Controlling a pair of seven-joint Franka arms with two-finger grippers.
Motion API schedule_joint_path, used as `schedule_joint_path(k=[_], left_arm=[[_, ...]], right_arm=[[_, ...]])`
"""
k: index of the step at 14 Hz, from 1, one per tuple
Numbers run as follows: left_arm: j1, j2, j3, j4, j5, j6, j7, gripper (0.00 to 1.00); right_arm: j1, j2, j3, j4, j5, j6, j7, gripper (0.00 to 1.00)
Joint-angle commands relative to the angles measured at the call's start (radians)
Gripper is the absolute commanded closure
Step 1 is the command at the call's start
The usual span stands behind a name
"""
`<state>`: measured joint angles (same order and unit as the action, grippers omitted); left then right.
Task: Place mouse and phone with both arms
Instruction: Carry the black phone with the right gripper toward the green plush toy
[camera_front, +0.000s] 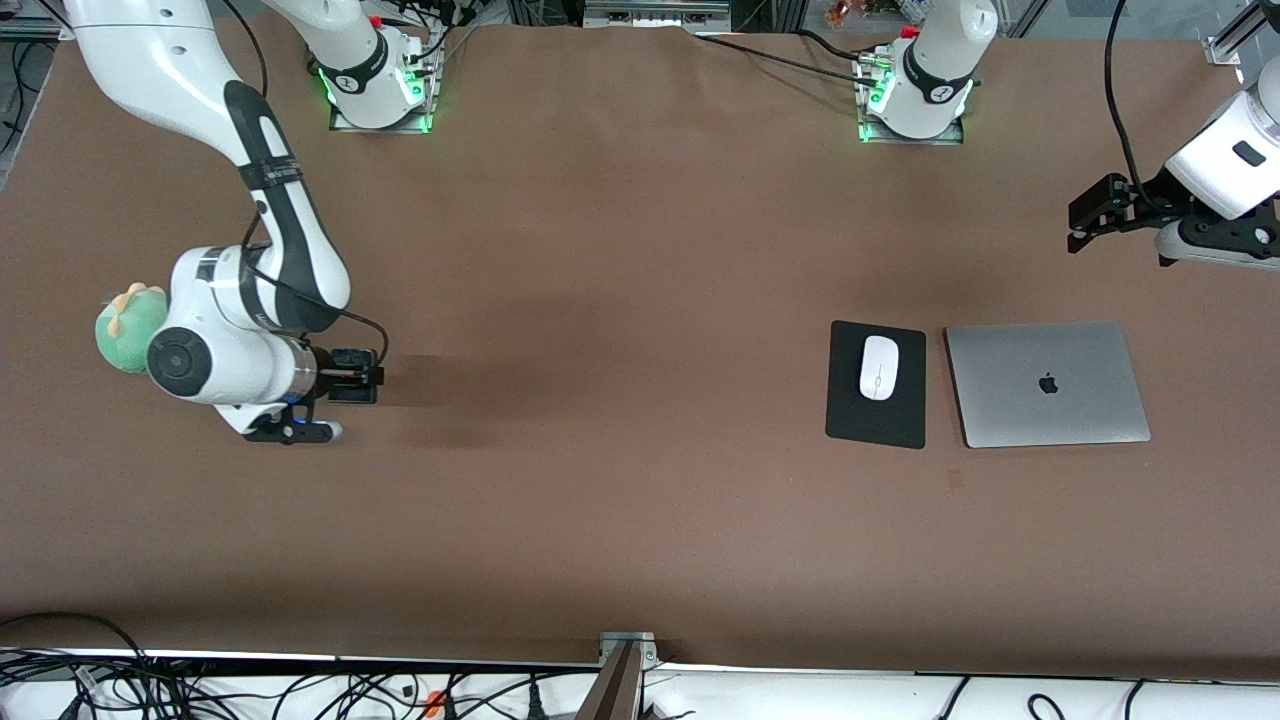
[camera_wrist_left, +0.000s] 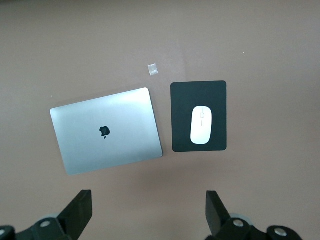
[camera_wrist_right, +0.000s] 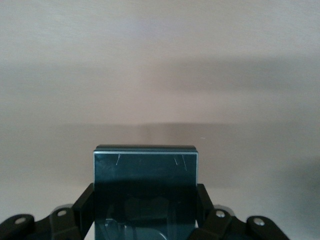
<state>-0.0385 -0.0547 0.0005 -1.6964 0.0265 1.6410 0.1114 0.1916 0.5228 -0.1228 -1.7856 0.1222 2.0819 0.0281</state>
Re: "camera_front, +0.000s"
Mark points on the silver laptop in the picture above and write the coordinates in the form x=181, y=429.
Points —
x=1000, y=400

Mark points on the black mouse pad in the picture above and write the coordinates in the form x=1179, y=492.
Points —
x=845, y=420

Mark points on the black phone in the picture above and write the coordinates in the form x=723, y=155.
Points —
x=352, y=356

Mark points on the metal bracket post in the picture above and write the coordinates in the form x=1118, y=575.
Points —
x=625, y=650

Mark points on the green dinosaur plush toy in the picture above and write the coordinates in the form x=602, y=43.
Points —
x=125, y=330

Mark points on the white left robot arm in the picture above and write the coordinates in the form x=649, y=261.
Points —
x=940, y=60

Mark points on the white computer mouse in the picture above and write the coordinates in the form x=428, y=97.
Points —
x=878, y=368

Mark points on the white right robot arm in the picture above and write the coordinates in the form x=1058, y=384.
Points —
x=290, y=230

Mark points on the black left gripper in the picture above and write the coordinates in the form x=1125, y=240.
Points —
x=1143, y=195

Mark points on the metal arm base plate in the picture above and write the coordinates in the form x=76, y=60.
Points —
x=340, y=126
x=955, y=135

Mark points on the grey metal device box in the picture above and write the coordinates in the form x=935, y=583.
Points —
x=655, y=15

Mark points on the aluminium frame profile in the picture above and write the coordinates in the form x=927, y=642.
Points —
x=25, y=32
x=1225, y=45

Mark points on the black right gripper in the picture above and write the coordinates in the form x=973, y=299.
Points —
x=327, y=380

